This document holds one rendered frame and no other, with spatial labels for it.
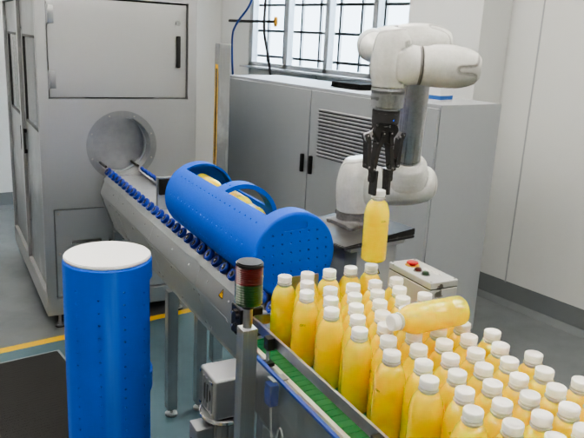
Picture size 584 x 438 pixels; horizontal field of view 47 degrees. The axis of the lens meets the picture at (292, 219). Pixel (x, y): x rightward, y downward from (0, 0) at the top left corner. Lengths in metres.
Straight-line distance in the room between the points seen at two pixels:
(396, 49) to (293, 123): 2.80
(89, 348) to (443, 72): 1.36
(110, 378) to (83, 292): 0.30
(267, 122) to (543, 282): 2.19
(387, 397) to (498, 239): 3.61
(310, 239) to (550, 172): 2.86
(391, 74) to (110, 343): 1.20
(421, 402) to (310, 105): 3.21
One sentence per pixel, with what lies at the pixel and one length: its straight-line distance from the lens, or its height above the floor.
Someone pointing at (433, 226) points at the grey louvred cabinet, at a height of 0.79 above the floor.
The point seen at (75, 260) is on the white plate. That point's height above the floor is 1.04.
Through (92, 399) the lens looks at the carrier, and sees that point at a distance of 2.35.
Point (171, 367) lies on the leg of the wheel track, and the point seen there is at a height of 0.26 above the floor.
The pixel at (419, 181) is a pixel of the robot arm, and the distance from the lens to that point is 2.67.
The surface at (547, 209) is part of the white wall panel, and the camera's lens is 4.78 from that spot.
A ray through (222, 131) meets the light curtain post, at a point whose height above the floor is 1.27.
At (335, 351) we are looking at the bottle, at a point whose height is 1.01.
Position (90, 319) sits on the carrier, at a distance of 2.23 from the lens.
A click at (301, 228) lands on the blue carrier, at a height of 1.18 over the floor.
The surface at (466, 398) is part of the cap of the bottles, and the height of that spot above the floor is 1.10.
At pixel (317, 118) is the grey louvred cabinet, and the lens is 4.35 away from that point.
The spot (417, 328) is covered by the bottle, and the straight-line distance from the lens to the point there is 1.56.
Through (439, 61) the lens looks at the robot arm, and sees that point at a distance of 1.82.
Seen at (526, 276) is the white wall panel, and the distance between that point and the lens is 4.95.
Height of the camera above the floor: 1.75
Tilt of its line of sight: 15 degrees down
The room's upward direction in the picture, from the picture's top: 3 degrees clockwise
